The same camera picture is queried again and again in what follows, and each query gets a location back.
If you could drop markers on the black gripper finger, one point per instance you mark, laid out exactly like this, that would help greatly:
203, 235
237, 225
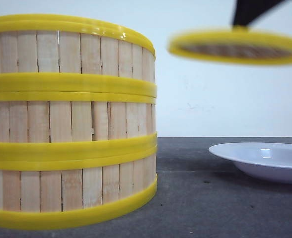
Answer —
247, 11

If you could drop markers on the woven bamboo steamer lid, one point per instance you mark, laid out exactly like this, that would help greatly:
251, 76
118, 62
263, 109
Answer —
239, 45

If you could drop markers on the bamboo steamer basket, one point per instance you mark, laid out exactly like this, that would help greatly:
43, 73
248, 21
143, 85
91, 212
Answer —
47, 57
77, 198
39, 138

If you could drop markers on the white plate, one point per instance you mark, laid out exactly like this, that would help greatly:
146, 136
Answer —
268, 161

